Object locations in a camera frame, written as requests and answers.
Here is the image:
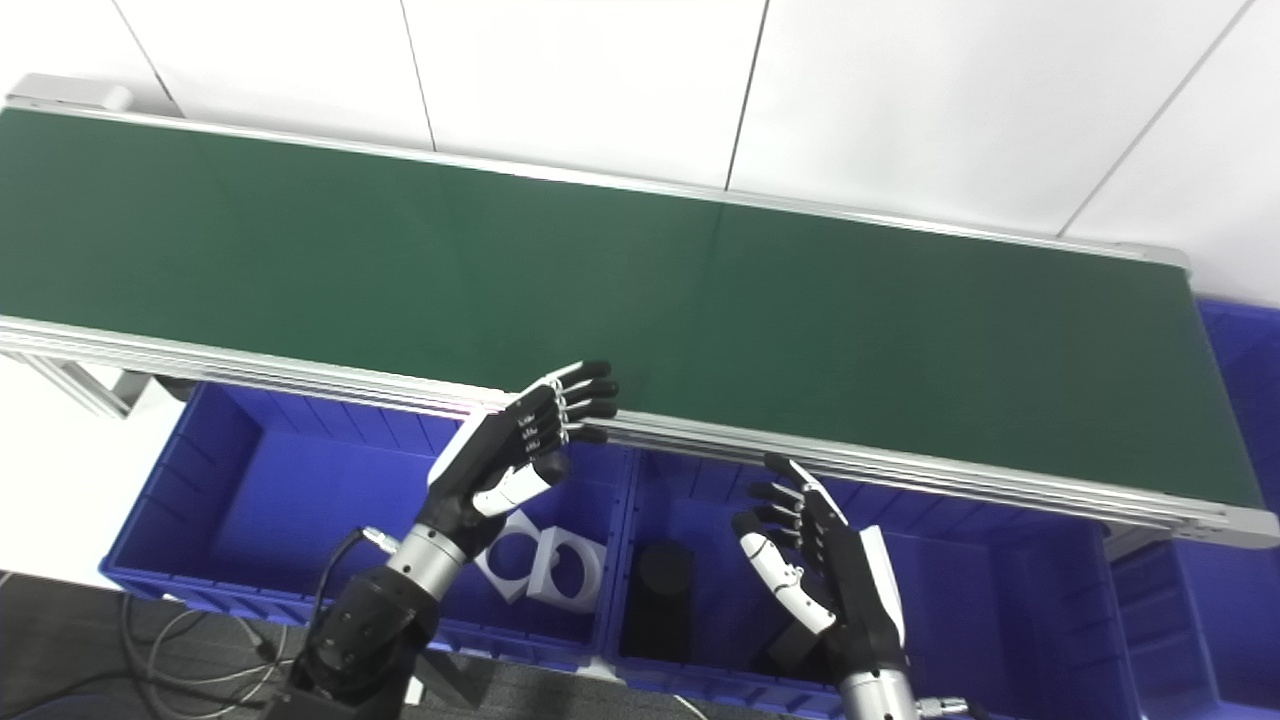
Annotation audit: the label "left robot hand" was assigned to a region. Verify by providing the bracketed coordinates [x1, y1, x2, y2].
[415, 360, 621, 561]

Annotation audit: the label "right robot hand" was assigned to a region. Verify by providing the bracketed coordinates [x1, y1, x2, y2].
[730, 453, 911, 681]

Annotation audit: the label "white square part with hole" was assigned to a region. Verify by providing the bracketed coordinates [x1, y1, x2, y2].
[525, 528, 608, 613]
[475, 510, 546, 603]

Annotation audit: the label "black block part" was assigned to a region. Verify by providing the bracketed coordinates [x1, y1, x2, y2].
[765, 620, 831, 676]

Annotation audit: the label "blue plastic bin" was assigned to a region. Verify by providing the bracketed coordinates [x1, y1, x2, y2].
[100, 380, 636, 671]
[1110, 298, 1280, 720]
[600, 445, 1141, 720]

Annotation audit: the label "black cylinder part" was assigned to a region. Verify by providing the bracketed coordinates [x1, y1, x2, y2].
[622, 540, 696, 663]

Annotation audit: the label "green conveyor belt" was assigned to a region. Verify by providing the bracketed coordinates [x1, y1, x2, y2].
[0, 108, 1266, 509]
[0, 95, 1280, 549]

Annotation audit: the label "grey conveyor end housing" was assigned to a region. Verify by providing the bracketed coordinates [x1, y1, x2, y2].
[5, 75, 133, 111]

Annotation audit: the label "right wrist cable connector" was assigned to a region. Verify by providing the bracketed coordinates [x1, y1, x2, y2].
[915, 695, 991, 720]

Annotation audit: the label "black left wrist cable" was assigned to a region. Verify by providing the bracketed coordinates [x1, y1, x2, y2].
[310, 527, 401, 631]

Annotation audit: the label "black floor cables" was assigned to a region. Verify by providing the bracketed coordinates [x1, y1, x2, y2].
[0, 590, 301, 720]

